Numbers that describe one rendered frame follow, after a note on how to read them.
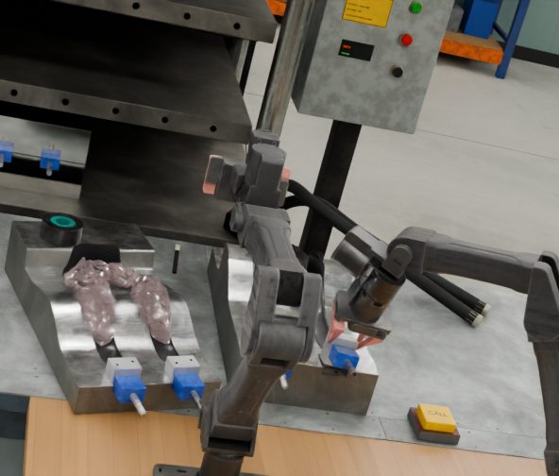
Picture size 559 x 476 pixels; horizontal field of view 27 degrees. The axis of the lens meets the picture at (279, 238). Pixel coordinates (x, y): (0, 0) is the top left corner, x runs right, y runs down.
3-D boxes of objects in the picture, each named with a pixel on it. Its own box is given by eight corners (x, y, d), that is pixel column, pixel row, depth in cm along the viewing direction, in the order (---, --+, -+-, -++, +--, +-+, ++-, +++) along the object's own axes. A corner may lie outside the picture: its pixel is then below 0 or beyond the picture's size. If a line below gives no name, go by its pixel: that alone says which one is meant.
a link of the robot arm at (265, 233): (236, 195, 185) (263, 284, 158) (292, 204, 187) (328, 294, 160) (219, 264, 190) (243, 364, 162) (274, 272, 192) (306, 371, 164)
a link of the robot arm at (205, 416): (202, 399, 185) (206, 420, 180) (256, 406, 187) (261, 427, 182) (194, 433, 188) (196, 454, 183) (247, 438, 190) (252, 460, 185)
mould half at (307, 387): (365, 416, 219) (385, 353, 214) (229, 398, 213) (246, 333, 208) (320, 288, 264) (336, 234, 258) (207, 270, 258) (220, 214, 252)
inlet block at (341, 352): (362, 391, 205) (372, 363, 204) (335, 384, 204) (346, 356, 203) (344, 362, 218) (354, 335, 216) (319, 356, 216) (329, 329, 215)
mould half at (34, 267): (215, 407, 209) (228, 354, 205) (74, 415, 197) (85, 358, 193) (126, 270, 249) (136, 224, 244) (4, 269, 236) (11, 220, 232)
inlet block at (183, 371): (214, 424, 199) (221, 398, 197) (187, 426, 197) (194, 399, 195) (187, 381, 210) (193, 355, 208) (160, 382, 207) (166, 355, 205)
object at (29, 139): (78, 199, 279) (92, 131, 272) (-39, 180, 273) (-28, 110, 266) (81, 125, 323) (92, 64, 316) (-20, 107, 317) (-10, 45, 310)
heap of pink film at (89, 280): (180, 344, 215) (190, 307, 212) (87, 347, 206) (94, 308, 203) (135, 275, 235) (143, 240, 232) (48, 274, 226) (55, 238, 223)
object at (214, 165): (206, 140, 205) (211, 160, 196) (246, 147, 206) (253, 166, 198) (197, 176, 207) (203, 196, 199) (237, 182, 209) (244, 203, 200)
